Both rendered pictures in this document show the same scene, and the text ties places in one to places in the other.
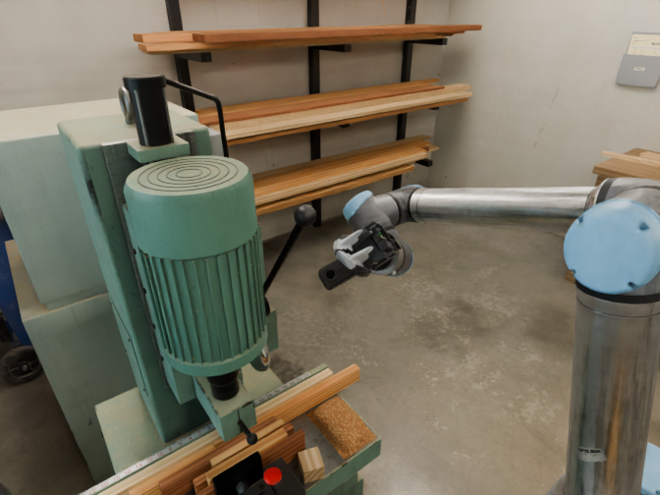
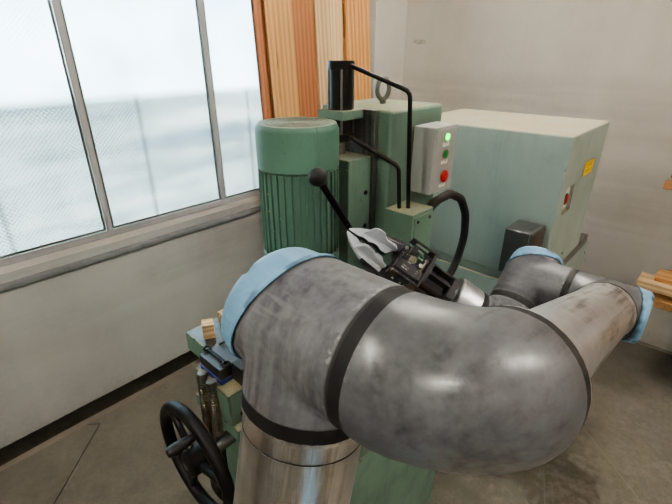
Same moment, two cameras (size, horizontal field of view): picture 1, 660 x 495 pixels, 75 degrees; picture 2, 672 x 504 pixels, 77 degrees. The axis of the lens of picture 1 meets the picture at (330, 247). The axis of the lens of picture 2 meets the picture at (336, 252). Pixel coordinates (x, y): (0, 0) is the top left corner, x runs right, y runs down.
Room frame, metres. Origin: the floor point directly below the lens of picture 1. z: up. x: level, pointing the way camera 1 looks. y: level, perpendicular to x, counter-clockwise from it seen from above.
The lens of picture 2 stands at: (0.49, -0.72, 1.63)
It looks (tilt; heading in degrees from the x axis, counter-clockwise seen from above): 25 degrees down; 80
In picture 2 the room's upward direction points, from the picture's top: straight up
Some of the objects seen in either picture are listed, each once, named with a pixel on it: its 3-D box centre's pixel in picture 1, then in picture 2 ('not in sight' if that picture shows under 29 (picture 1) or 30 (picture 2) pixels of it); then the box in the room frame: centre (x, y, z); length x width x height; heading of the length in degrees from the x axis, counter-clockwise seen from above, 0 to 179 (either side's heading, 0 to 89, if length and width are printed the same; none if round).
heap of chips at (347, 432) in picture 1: (341, 419); not in sight; (0.63, -0.02, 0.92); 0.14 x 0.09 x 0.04; 37
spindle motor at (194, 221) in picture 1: (204, 266); (299, 193); (0.57, 0.20, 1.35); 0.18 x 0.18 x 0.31
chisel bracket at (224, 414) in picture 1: (225, 400); not in sight; (0.59, 0.21, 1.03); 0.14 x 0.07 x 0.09; 37
